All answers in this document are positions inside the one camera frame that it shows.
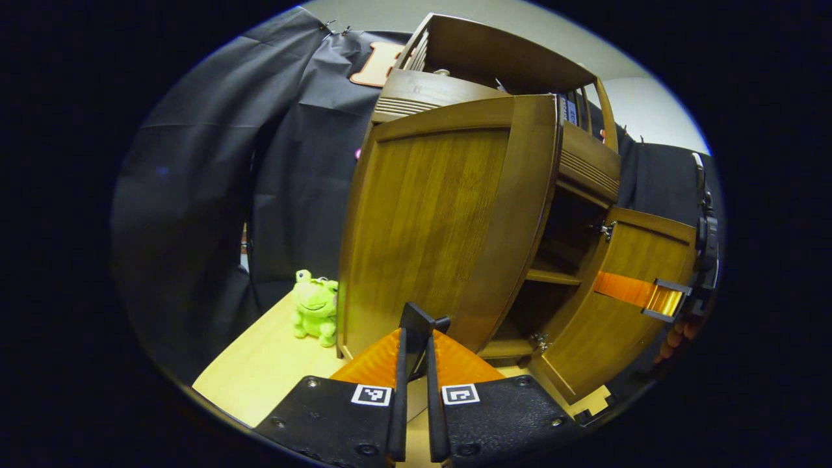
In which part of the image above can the wooden inner shelf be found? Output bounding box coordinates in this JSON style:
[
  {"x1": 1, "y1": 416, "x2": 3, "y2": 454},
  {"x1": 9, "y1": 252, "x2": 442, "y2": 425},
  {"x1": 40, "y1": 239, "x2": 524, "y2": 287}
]
[{"x1": 525, "y1": 268, "x2": 582, "y2": 287}]

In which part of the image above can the wooden cabinet door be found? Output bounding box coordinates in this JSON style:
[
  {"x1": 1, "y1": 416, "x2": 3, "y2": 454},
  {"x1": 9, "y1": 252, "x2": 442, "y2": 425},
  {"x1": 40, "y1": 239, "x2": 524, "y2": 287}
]
[
  {"x1": 530, "y1": 207, "x2": 698, "y2": 406},
  {"x1": 337, "y1": 96, "x2": 560, "y2": 362}
]

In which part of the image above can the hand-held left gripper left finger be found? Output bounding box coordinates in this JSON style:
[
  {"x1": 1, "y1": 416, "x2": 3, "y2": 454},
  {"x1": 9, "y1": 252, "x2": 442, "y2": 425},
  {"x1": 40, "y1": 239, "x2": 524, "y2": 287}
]
[{"x1": 253, "y1": 327, "x2": 408, "y2": 468}]

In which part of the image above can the wooden double-door shoe cabinet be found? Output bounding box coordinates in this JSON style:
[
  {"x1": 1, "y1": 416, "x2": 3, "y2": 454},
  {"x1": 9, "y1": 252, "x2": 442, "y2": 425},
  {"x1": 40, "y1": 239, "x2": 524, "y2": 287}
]
[{"x1": 337, "y1": 13, "x2": 699, "y2": 407}]

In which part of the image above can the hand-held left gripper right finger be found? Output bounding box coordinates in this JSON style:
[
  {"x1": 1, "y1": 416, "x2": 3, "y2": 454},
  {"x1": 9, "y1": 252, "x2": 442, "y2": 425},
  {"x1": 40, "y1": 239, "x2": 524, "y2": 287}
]
[{"x1": 425, "y1": 328, "x2": 584, "y2": 468}]

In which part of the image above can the black backdrop cloth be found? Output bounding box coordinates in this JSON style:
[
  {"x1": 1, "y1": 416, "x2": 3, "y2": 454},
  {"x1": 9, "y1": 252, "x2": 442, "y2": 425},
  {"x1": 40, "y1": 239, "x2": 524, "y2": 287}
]
[{"x1": 110, "y1": 6, "x2": 722, "y2": 391}]

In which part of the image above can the green plush frog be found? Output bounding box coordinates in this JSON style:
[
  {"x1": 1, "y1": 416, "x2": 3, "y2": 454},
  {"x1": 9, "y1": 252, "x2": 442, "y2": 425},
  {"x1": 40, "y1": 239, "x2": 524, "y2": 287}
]
[{"x1": 291, "y1": 270, "x2": 339, "y2": 348}]

